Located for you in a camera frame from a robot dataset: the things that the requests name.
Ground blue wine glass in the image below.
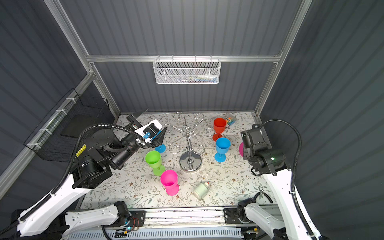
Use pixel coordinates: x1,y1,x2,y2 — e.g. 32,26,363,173
155,145,167,154
215,137,231,163

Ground green wine glass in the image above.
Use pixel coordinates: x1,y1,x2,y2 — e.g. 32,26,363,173
145,151,165,177

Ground pink wine glass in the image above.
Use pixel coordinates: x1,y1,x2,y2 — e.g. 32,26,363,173
161,170,180,196
239,143,244,157

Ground red wine glass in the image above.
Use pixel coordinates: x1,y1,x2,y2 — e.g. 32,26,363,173
213,118,227,142

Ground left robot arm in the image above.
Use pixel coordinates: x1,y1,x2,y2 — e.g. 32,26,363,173
13,115,167,240

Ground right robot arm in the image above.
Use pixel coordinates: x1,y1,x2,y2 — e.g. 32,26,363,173
237,124,324,240

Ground chrome wine glass rack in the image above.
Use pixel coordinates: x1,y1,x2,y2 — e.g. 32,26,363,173
165,112,213,174

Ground floral table mat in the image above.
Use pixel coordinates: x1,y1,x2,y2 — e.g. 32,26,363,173
81,112,276,209

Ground pack of coloured markers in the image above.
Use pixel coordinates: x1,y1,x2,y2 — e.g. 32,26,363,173
225,116,237,128

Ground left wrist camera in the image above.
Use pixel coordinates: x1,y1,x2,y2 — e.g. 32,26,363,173
135,120,163,148

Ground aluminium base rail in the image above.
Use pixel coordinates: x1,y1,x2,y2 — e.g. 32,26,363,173
62,205,304,229

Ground black wire wall basket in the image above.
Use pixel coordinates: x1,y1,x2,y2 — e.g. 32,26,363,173
24,89,115,163

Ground white mesh wall basket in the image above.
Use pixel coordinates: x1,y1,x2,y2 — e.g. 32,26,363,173
153,59,222,85

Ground pliers black handles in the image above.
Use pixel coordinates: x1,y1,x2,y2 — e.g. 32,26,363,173
254,187,274,204

